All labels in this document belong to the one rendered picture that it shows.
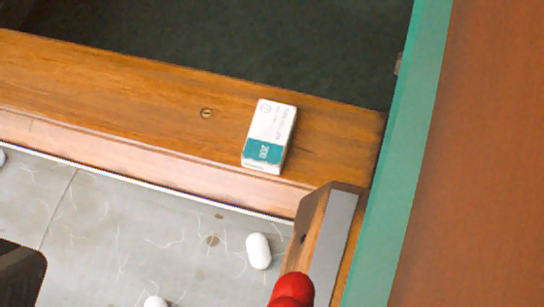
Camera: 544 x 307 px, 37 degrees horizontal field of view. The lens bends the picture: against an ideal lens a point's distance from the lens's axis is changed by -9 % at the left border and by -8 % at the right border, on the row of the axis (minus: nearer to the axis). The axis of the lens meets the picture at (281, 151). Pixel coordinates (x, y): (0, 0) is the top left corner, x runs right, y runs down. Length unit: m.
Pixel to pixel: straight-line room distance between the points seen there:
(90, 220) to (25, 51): 0.20
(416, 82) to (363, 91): 1.45
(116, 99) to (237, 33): 0.95
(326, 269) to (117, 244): 0.23
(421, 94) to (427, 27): 0.02
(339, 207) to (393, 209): 0.44
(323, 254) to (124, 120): 0.26
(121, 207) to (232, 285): 0.13
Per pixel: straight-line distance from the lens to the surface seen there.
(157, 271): 0.79
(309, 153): 0.79
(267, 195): 0.79
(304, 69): 1.72
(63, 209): 0.83
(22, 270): 0.45
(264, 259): 0.77
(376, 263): 0.23
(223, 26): 1.78
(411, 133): 0.24
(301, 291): 0.24
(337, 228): 0.67
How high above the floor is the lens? 1.48
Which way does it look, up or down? 65 degrees down
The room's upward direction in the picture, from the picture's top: 1 degrees counter-clockwise
